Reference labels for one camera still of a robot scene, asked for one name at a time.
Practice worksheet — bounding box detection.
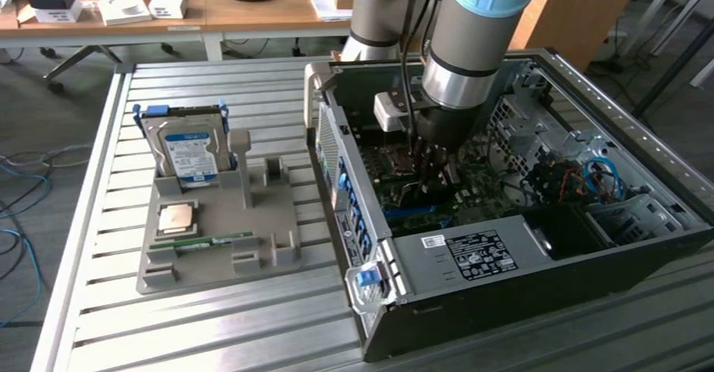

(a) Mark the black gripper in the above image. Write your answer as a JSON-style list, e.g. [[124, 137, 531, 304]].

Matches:
[[411, 104, 484, 194]]

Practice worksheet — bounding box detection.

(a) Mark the CPU socket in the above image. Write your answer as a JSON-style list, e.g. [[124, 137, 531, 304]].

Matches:
[[381, 144, 419, 177]]

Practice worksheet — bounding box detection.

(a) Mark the black RAM slot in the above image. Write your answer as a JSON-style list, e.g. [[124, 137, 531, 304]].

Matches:
[[376, 173, 417, 189], [377, 183, 412, 201]]

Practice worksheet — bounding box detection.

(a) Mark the green motherboard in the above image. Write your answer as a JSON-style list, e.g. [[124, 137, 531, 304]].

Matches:
[[356, 116, 528, 239]]

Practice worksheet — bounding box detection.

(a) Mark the blue expansion slot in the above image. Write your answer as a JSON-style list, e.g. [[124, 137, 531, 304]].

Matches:
[[382, 203, 443, 221]]

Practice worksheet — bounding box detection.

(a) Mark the grey power supply unit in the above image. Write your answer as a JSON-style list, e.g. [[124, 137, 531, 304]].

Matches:
[[389, 215, 552, 297]]

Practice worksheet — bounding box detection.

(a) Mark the black plastic fan shroud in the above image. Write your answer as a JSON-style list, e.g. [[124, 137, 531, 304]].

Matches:
[[523, 204, 619, 262]]

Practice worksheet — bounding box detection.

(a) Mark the white booklet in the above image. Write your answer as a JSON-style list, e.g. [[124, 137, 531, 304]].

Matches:
[[308, 0, 354, 23]]

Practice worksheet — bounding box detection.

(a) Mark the wooden cabinet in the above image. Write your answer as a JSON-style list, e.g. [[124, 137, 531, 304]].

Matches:
[[507, 0, 651, 72]]

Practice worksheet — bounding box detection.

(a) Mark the blue case latch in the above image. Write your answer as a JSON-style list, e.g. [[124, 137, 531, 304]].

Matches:
[[354, 269, 386, 290]]

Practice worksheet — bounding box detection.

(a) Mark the grey metal disk bay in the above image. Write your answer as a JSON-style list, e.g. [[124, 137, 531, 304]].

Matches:
[[584, 194, 684, 246]]

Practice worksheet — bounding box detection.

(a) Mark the black open PC case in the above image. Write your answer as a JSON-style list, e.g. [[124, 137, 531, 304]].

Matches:
[[302, 47, 714, 364]]

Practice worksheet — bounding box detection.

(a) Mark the grey printed parts rack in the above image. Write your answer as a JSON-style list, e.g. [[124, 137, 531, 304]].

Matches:
[[136, 128, 305, 296]]

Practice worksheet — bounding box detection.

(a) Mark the hard disk with blue carrier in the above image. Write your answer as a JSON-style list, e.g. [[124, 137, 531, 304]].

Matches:
[[132, 99, 238, 189]]

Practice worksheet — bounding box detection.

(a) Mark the silver CPU chip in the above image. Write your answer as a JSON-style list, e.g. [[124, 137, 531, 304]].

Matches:
[[154, 202, 200, 237]]

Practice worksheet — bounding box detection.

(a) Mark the green RAM stick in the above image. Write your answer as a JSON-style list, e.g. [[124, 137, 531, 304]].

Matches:
[[149, 232, 254, 252]]

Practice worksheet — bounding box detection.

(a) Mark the small white labelled box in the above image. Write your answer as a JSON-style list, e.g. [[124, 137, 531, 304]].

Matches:
[[146, 0, 189, 20]]

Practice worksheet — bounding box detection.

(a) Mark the flat white box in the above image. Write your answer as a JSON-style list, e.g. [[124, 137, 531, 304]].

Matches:
[[97, 0, 153, 27]]

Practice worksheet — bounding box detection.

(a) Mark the open white box black inside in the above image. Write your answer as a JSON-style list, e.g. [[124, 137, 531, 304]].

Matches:
[[25, 0, 84, 24]]

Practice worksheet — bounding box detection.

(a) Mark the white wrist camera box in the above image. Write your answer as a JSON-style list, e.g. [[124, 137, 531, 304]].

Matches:
[[370, 90, 425, 133]]

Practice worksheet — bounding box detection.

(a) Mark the black camera cable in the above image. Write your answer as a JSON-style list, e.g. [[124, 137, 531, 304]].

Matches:
[[397, 0, 437, 143]]

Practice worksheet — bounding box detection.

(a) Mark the orange wire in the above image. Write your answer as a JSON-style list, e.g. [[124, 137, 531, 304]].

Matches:
[[560, 166, 593, 198]]

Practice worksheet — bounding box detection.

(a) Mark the blue wire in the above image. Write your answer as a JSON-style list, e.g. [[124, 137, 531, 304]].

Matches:
[[581, 156, 625, 206]]

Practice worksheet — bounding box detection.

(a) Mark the white floor cable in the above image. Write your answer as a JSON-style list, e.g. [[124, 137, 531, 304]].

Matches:
[[0, 144, 93, 171]]

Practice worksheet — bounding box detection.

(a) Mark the blue floor cable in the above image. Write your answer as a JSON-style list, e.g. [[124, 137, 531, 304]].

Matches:
[[0, 161, 54, 329]]

